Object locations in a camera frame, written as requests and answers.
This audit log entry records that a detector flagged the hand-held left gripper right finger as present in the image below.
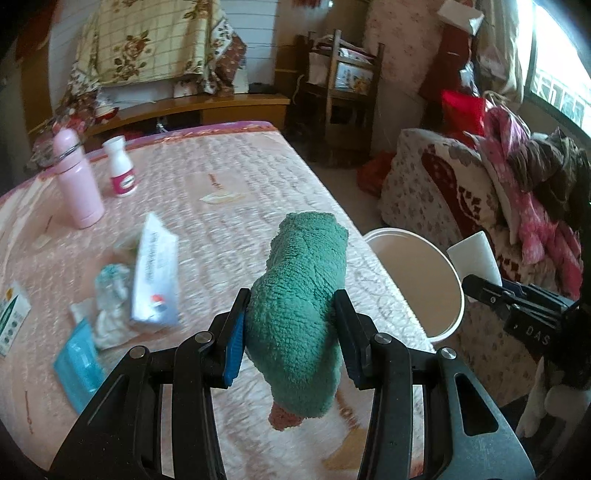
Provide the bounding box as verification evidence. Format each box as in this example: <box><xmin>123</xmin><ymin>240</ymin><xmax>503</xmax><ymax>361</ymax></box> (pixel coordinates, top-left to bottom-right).
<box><xmin>332</xmin><ymin>290</ymin><xmax>536</xmax><ymax>480</ymax></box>

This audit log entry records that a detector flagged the white paper piece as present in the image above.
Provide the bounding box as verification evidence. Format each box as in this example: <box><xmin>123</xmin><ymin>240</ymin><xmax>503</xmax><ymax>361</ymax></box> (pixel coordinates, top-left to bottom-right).
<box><xmin>446</xmin><ymin>231</ymin><xmax>502</xmax><ymax>289</ymax></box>

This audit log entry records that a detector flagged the white pill bottle pink label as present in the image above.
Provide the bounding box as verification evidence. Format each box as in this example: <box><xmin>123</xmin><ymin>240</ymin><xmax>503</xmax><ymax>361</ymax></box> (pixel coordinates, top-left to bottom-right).
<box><xmin>102</xmin><ymin>136</ymin><xmax>138</xmax><ymax>198</ymax></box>

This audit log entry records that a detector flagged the blue packet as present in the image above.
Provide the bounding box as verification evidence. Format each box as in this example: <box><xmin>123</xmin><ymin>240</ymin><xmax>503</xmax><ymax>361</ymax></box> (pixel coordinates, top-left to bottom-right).
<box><xmin>53</xmin><ymin>318</ymin><xmax>108</xmax><ymax>414</ymax></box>

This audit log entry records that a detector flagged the white printed carton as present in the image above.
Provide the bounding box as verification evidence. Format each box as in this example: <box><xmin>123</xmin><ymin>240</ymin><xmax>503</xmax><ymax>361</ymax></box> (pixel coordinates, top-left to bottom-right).
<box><xmin>130</xmin><ymin>213</ymin><xmax>180</xmax><ymax>328</ymax></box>

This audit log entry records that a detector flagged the white cardboard box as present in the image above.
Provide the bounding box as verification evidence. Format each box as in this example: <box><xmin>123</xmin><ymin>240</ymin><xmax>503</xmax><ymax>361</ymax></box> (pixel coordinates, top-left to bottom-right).
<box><xmin>436</xmin><ymin>0</ymin><xmax>485</xmax><ymax>35</ymax></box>

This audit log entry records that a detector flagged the floral red sofa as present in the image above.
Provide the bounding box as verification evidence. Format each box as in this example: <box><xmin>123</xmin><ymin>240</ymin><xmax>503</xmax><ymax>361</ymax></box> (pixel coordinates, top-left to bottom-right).
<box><xmin>379</xmin><ymin>129</ymin><xmax>591</xmax><ymax>407</ymax></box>

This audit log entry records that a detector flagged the dark red garment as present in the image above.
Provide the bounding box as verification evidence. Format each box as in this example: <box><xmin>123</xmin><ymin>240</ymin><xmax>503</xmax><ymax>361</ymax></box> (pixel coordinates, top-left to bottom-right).
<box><xmin>418</xmin><ymin>23</ymin><xmax>476</xmax><ymax>100</ymax></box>

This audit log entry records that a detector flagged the orange plastic bag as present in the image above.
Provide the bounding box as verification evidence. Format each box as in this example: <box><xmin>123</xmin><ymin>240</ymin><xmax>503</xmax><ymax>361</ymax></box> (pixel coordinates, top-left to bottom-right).
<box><xmin>358</xmin><ymin>152</ymin><xmax>398</xmax><ymax>197</ymax></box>

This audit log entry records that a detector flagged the pale floral bedding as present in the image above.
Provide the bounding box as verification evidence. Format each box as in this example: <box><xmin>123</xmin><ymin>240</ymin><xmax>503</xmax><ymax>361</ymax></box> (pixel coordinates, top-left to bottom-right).
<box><xmin>367</xmin><ymin>0</ymin><xmax>446</xmax><ymax>95</ymax></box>

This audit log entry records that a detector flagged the window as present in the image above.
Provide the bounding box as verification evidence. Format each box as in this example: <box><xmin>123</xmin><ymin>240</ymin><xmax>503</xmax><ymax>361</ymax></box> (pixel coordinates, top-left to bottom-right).
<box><xmin>526</xmin><ymin>0</ymin><xmax>591</xmax><ymax>134</ymax></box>

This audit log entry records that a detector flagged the pink insulated bottle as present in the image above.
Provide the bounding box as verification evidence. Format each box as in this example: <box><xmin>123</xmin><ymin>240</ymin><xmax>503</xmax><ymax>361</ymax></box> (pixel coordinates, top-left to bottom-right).
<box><xmin>53</xmin><ymin>129</ymin><xmax>105</xmax><ymax>230</ymax></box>

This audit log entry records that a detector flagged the yellow floral quilt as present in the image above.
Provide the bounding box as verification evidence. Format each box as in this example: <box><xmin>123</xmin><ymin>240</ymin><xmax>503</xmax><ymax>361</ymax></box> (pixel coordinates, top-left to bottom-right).
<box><xmin>69</xmin><ymin>0</ymin><xmax>247</xmax><ymax>97</ymax></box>

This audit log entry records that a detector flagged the wooden bed board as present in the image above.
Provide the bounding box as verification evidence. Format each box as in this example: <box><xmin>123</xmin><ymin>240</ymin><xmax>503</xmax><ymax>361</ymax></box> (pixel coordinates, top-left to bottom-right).
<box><xmin>83</xmin><ymin>92</ymin><xmax>291</xmax><ymax>139</ymax></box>

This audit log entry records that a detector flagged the green white drink carton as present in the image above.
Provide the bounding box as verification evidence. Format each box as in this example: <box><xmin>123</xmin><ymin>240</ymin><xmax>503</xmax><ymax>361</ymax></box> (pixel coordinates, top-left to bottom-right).
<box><xmin>0</xmin><ymin>281</ymin><xmax>32</xmax><ymax>358</ymax></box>

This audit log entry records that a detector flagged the white plastic bucket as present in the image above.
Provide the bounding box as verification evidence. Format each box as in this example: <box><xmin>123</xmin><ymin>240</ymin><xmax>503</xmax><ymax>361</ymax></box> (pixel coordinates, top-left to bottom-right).
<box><xmin>362</xmin><ymin>227</ymin><xmax>465</xmax><ymax>344</ymax></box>

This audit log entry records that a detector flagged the pink quilted mattress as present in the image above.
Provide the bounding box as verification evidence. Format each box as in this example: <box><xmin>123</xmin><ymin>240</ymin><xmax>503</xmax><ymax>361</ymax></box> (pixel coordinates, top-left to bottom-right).
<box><xmin>0</xmin><ymin>120</ymin><xmax>435</xmax><ymax>480</ymax></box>

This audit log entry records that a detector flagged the plastic wrapper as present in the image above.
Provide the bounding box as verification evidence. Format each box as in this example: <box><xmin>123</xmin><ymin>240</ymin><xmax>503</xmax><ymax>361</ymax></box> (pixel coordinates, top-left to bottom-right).
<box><xmin>69</xmin><ymin>263</ymin><xmax>139</xmax><ymax>350</ymax></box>

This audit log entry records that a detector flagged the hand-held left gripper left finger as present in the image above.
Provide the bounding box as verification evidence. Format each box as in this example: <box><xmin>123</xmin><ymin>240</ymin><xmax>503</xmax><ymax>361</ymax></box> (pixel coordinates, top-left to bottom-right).
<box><xmin>48</xmin><ymin>288</ymin><xmax>252</xmax><ymax>480</ymax></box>

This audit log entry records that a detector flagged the dark wooden chair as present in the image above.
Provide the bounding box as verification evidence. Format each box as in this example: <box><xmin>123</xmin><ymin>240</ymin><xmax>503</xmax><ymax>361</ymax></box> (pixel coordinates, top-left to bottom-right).
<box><xmin>295</xmin><ymin>30</ymin><xmax>385</xmax><ymax>162</ymax></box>

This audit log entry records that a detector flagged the red shiny bag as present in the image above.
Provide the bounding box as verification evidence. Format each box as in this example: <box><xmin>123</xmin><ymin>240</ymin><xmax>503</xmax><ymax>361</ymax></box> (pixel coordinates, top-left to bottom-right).
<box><xmin>438</xmin><ymin>90</ymin><xmax>488</xmax><ymax>137</ymax></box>

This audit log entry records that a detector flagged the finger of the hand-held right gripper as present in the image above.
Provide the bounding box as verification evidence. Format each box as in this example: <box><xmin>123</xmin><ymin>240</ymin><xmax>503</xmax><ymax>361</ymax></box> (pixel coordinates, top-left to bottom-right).
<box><xmin>462</xmin><ymin>274</ymin><xmax>573</xmax><ymax>320</ymax></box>
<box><xmin>501</xmin><ymin>279</ymin><xmax>575</xmax><ymax>306</ymax></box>

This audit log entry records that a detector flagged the printed storage box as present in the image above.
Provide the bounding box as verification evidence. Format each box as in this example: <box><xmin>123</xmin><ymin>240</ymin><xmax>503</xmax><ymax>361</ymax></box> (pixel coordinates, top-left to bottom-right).
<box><xmin>335</xmin><ymin>58</ymin><xmax>377</xmax><ymax>95</ymax></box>

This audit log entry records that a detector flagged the pile of pink brown clothes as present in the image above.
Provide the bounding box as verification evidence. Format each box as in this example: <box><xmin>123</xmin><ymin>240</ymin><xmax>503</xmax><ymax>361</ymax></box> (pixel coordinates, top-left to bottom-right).
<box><xmin>480</xmin><ymin>106</ymin><xmax>585</xmax><ymax>301</ymax></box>

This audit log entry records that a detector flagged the green fleece cloth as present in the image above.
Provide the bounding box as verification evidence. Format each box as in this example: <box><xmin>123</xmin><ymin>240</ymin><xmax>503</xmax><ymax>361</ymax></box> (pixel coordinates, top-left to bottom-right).
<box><xmin>244</xmin><ymin>211</ymin><xmax>349</xmax><ymax>432</ymax></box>

